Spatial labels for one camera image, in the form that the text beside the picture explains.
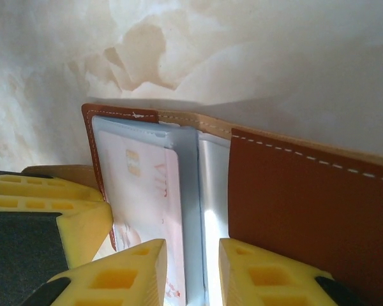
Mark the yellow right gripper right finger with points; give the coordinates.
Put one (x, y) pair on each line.
(268, 280)

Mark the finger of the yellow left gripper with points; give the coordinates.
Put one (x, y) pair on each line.
(35, 188)
(83, 229)

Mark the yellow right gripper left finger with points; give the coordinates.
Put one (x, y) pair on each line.
(115, 280)

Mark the white card with red print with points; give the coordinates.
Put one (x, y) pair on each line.
(147, 197)

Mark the brown leather card holder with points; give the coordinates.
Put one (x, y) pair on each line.
(306, 207)

